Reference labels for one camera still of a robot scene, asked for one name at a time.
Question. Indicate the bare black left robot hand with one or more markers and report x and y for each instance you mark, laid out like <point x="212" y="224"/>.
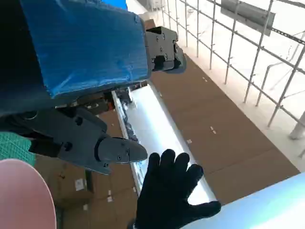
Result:
<point x="85" y="50"/>

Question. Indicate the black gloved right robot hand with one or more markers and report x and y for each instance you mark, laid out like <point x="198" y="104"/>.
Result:
<point x="164" y="190"/>

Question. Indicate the brown cardboard box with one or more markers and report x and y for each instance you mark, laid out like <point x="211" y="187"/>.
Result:
<point x="69" y="183"/>

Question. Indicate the grey metal bracket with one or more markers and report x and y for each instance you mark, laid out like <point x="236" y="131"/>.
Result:
<point x="247" y="16"/>

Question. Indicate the green cutting mat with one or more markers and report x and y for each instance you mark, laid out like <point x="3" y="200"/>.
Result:
<point x="12" y="148"/>

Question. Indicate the long white beam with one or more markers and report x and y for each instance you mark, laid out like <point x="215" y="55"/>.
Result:
<point x="152" y="119"/>

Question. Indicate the silver rounded panel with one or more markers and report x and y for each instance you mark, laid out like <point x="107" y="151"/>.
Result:
<point x="269" y="205"/>

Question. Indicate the pink bowl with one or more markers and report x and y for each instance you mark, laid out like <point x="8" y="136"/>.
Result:
<point x="21" y="198"/>

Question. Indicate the white metal grid frame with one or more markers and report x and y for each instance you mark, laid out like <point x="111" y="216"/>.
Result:
<point x="297" y="130"/>

